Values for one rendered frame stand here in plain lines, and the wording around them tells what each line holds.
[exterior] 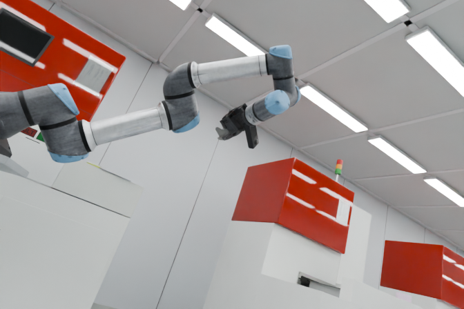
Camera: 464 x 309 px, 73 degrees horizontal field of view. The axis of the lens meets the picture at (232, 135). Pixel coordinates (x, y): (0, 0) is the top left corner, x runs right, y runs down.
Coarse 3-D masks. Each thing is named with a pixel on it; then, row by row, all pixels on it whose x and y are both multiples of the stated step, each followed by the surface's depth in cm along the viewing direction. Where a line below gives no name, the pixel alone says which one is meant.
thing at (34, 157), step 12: (12, 144) 123; (24, 144) 125; (36, 144) 127; (12, 156) 123; (24, 156) 125; (36, 156) 127; (48, 156) 129; (24, 168) 124; (36, 168) 126; (48, 168) 128; (60, 168) 130; (36, 180) 125; (48, 180) 127
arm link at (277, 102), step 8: (272, 96) 101; (280, 96) 102; (256, 104) 106; (264, 104) 103; (272, 104) 101; (280, 104) 100; (288, 104) 103; (256, 112) 106; (264, 112) 104; (272, 112) 103; (280, 112) 103; (264, 120) 108
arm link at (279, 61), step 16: (272, 48) 105; (288, 48) 104; (192, 64) 112; (208, 64) 111; (224, 64) 109; (240, 64) 108; (256, 64) 107; (272, 64) 106; (288, 64) 106; (176, 80) 112; (192, 80) 111; (208, 80) 112; (224, 80) 112
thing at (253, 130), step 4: (244, 124) 114; (244, 128) 115; (248, 128) 114; (252, 128) 116; (248, 132) 116; (252, 132) 116; (256, 132) 119; (248, 136) 117; (252, 136) 116; (256, 136) 119; (248, 140) 118; (252, 140) 117; (256, 140) 119; (248, 144) 119; (252, 144) 118; (256, 144) 119; (252, 148) 119
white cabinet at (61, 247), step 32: (0, 192) 118; (32, 192) 124; (0, 224) 116; (32, 224) 121; (64, 224) 127; (96, 224) 133; (0, 256) 114; (32, 256) 119; (64, 256) 124; (96, 256) 130; (0, 288) 112; (32, 288) 117; (64, 288) 122; (96, 288) 128
